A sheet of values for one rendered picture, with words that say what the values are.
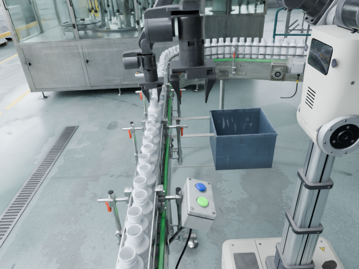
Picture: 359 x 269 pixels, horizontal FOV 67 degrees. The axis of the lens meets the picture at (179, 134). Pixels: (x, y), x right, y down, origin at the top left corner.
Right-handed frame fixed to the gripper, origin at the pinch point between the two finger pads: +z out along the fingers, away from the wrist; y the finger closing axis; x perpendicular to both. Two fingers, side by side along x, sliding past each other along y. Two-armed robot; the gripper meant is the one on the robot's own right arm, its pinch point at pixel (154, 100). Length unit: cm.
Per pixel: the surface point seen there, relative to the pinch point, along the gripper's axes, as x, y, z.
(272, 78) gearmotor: -112, -88, 35
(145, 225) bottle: 60, -1, 8
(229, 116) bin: -41, -40, 32
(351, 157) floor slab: -112, -176, 125
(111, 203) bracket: 47, 11, 12
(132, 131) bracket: 2.3, 11.1, 13.1
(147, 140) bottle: 25.3, 0.9, 4.1
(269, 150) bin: -10, -56, 37
